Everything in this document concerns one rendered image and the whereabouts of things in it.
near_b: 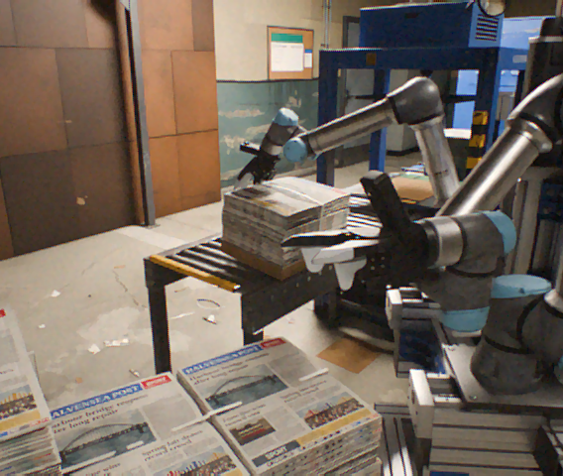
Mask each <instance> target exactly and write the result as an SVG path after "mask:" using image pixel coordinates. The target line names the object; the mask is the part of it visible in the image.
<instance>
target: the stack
mask: <svg viewBox="0 0 563 476"><path fill-rule="evenodd" d="M325 371H326V372H325ZM175 374H176V379H175V378H174V377H173V375H172V374H171V372H165V373H162V374H161V375H158V376H154V377H150V378H146V379H142V380H139V381H135V382H132V383H129V384H125V385H121V386H118V387H115V388H112V389H108V390H105V391H101V393H98V394H95V395H91V396H88V397H85V398H82V399H79V400H75V401H71V402H68V403H65V404H62V405H58V406H56V407H53V408H50V409H49V411H50V414H51V417H52V420H53V423H52V424H50V428H51V431H52V434H53V437H54V440H55V443H56V449H58V452H59V455H60V458H61V463H62V464H61V465H60V467H61V470H62V473H63V476H381V473H382V472H381V469H380V468H381V466H380V465H381V464H382V461H381V460H380V459H379V457H378V455H379V454H378V449H379V446H378V442H379V440H380V437H381V436H380V433H381V431H383V430H382V429H381V428H380V426H382V417H381V415H379V414H378V413H377V412H376V411H375V410H374V409H373V407H371V408H370V406H369V405H368V404H367V403H366V402H364V401H363V400H362V399H361V398H360V397H358V396H357V395H356V394H354V393H352V392H351V391H350V389H349V388H347V387H346V386H345V385H343V384H342V383H341V382H340V381H337V380H336V379H335V378H333V377H331V376H329V369H327V368H325V369H321V368H320V367H319V366H318V365H317V364H316V363H315V362H314V361H313V360H312V359H311V358H309V356H308V355H307V354H305V353H304V352H302V351H301V350H300V349H299V348H297V347H296V346H295V345H293V344H292V343H291V342H288V340H287V339H285V338H284V337H282V336H278V337H273V338H269V339H265V340H261V342H257V343H253V344H250V345H247V346H243V347H239V348H236V349H233V350H230V351H227V352H223V353H220V354H217V355H214V356H209V358H206V359H203V360H200V361H198V362H195V363H191V364H189V365H186V366H183V367H181V368H178V369H176V373H175Z"/></svg>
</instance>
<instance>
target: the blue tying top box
mask: <svg viewBox="0 0 563 476"><path fill-rule="evenodd" d="M471 2H472V0H467V1H453V2H439V3H426V4H413V5H400V7H399V6H387V8H380V7H373V9H361V18H360V19H361V20H360V42H359V50H364V49H411V48H456V47H500V46H501V41H502V33H503V25H504V18H505V13H503V14H501V15H498V16H496V17H489V16H486V15H485V14H484V13H483V12H481V11H480V9H479V7H478V4H477V2H476V3H475V4H473V5H472V7H471V8H470V9H469V11H468V12H467V13H466V14H465V13H463V12H465V9H466V8H467V6H468V5H469V4H470V3H471Z"/></svg>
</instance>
